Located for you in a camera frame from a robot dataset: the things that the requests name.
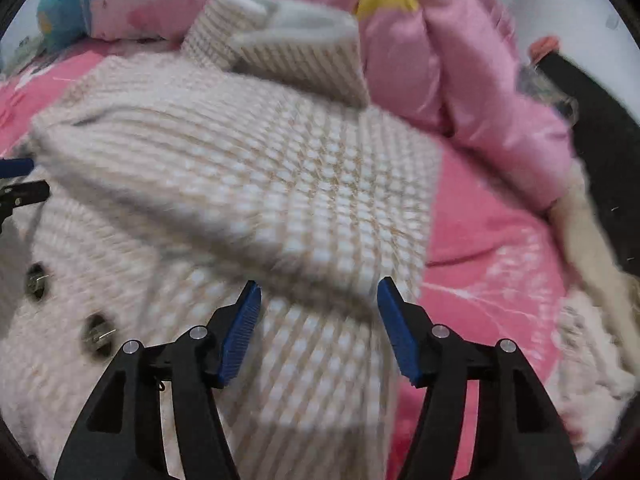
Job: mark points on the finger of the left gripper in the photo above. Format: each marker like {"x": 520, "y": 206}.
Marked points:
{"x": 20, "y": 195}
{"x": 16, "y": 167}

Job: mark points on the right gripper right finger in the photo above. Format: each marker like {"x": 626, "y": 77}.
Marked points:
{"x": 518, "y": 432}

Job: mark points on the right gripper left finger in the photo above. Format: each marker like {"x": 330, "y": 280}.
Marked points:
{"x": 118, "y": 433}

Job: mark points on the beige white checkered knit cardigan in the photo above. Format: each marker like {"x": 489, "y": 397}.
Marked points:
{"x": 252, "y": 153}

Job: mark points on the cream clothes pile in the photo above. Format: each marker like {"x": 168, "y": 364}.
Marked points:
{"x": 598, "y": 327}

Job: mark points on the blue cartoon pillow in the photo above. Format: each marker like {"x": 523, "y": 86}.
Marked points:
{"x": 63, "y": 22}

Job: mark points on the black padded headboard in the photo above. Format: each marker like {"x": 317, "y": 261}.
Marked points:
{"x": 606, "y": 139}

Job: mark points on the pink floral quilt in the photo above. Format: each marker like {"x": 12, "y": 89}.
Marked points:
{"x": 444, "y": 65}

